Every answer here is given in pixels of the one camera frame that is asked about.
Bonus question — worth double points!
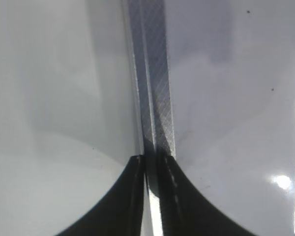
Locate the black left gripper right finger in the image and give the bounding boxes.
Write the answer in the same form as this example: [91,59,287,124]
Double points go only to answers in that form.
[156,149,252,236]

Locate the white board with grey frame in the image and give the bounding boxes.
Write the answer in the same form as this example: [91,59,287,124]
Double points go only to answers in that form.
[122,0,295,236]

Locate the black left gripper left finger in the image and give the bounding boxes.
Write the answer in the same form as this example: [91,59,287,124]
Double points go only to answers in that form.
[59,155,145,236]

